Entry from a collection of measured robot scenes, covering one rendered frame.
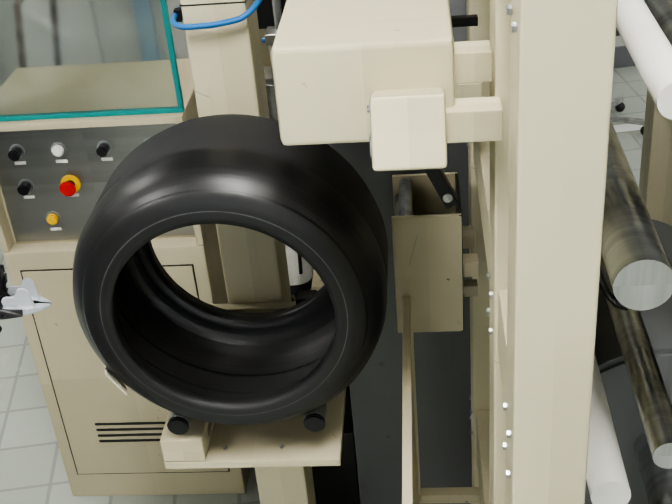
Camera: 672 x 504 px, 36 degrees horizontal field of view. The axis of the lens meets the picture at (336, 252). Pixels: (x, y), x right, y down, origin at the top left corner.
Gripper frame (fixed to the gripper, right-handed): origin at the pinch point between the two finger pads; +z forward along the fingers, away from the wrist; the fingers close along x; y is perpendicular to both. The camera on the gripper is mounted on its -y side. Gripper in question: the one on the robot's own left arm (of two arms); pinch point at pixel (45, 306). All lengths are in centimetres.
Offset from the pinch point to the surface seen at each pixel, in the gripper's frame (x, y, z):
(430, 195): 40, 9, 77
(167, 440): -8.6, -25.4, 25.3
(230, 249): 28.2, -1.2, 33.3
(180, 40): 354, -77, -41
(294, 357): 10, -16, 50
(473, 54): -26, 68, 76
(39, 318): 63, -50, -25
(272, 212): -12, 32, 47
